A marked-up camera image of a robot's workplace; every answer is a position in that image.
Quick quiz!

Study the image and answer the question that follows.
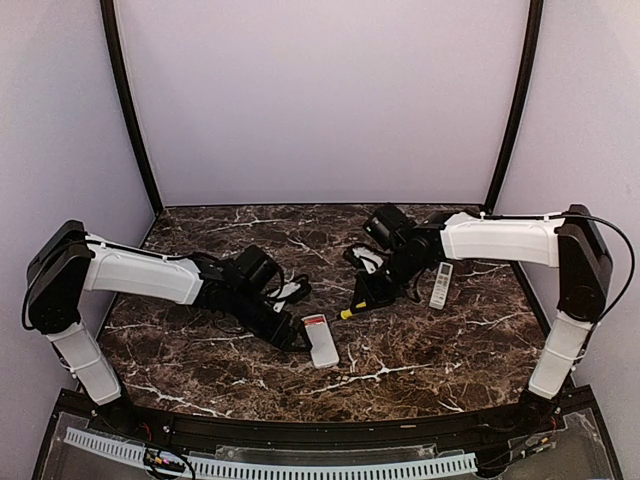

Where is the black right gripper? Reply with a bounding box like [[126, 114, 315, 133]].
[[350, 248, 427, 313]]

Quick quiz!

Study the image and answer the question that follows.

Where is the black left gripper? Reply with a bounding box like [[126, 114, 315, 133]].
[[229, 286, 313, 352]]

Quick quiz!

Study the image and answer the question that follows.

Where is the yellow handled screwdriver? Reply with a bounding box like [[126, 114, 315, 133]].
[[339, 300, 368, 320]]

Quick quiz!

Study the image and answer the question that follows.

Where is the white remote control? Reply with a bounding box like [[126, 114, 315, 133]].
[[302, 319, 340, 369]]

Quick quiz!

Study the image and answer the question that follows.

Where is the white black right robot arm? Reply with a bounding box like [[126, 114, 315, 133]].
[[341, 204, 616, 434]]

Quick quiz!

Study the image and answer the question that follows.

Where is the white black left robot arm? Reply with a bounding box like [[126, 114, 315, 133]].
[[21, 220, 311, 436]]

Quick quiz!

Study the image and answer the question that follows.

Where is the white air conditioner remote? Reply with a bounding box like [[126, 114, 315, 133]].
[[429, 262, 453, 310]]

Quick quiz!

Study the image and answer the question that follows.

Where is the red AAA battery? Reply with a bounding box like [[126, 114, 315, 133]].
[[302, 314, 326, 327]]

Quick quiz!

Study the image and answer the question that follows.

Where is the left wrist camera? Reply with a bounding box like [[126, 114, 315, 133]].
[[268, 275, 311, 312]]

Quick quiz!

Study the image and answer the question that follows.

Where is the white slotted cable duct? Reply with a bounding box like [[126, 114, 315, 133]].
[[64, 427, 477, 479]]

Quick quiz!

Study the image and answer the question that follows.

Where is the black front rail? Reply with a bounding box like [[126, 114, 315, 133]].
[[54, 387, 601, 454]]

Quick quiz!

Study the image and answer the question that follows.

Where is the black right frame post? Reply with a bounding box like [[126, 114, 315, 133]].
[[483, 0, 544, 213]]

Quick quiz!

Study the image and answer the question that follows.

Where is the black frame post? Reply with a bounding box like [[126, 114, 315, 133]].
[[483, 0, 544, 213], [99, 0, 164, 217]]

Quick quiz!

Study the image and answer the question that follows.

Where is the black left frame post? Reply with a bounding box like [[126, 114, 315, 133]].
[[99, 0, 164, 217]]

